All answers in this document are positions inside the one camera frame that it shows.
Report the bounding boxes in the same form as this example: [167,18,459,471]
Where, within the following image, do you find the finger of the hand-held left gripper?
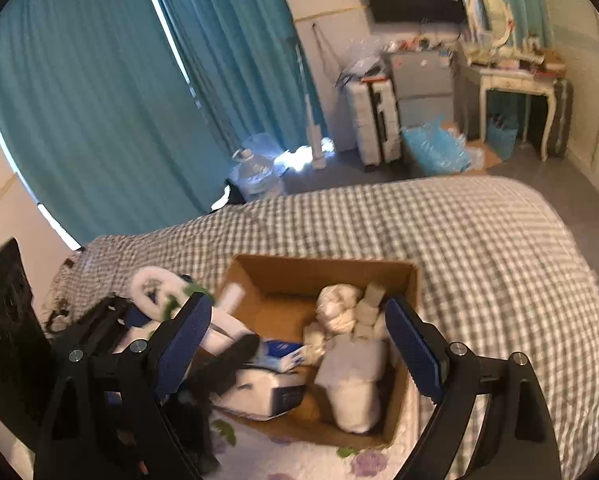
[54,296,153,356]
[177,334,261,476]

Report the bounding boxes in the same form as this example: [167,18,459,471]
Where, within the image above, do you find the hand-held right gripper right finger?
[384,296,563,480]

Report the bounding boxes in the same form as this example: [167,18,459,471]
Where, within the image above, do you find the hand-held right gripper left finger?
[34,290,215,480]

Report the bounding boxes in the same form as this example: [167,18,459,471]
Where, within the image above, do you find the blue white tissue pack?
[212,367,307,421]

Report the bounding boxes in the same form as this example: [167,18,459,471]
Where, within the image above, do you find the small blue tissue packet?
[257,339,307,373]

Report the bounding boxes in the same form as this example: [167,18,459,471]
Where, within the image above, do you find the white green round item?
[130,266,215,321]

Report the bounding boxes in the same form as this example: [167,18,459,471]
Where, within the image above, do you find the long white sock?
[313,332,387,433]

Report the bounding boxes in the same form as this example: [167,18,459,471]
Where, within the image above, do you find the cream sock ball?
[315,282,365,333]

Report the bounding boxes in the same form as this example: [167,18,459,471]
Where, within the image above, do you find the brown cardboard box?
[200,254,423,450]

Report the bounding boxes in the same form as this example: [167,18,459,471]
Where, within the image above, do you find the floral quilted mat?
[210,400,430,480]

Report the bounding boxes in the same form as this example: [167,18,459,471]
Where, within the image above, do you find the grey checkered bed sheet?
[54,176,599,480]

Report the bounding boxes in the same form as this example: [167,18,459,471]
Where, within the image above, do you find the black white shoe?
[210,182,245,211]

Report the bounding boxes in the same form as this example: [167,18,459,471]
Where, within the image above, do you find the large clear water bottle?
[228,132,288,203]

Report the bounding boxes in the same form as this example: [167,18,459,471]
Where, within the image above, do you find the blue plastic bag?
[402,115,473,177]

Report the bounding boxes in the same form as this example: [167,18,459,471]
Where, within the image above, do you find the wide teal curtain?
[0,0,230,251]

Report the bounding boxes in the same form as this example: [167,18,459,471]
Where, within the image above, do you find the blue plastic basket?
[487,115,520,161]

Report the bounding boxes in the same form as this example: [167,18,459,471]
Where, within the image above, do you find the white ribbed suitcase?
[344,77,403,165]

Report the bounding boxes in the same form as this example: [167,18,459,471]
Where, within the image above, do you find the white stick vacuum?
[287,35,335,171]

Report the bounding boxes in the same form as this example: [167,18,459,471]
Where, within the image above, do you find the grey mini fridge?
[387,50,455,131]

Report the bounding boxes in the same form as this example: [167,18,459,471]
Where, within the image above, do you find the dark suitcase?
[524,77,575,157]

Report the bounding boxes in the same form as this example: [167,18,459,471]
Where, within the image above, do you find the white dressing table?
[457,40,557,161]

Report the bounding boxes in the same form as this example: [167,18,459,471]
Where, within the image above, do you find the clear plastic bag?
[335,40,387,91]

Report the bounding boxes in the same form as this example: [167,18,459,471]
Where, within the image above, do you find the oval white mirror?
[467,0,513,51]

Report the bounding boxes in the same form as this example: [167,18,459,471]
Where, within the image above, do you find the black wall cable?
[312,20,333,63]

